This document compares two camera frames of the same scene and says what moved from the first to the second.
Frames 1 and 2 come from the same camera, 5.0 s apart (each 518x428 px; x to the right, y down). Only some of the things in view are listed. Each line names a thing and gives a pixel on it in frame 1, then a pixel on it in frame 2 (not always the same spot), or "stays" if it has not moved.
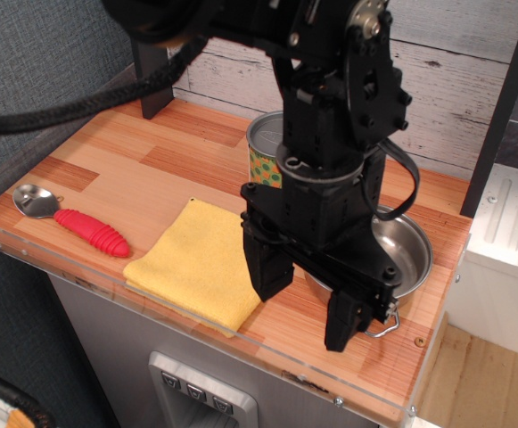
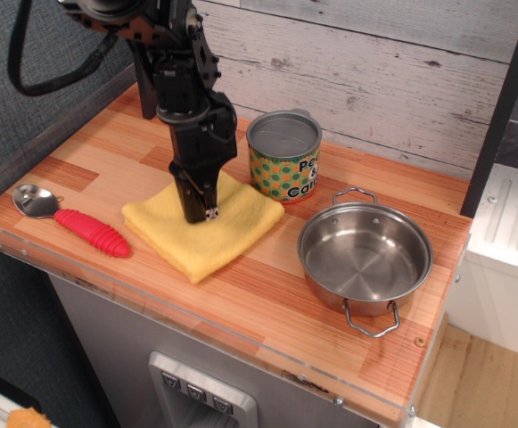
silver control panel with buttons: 185,397 stays
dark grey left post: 150,59 stays
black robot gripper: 328,196 to 204,144
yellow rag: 201,269 to 199,248
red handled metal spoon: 37,201 stays
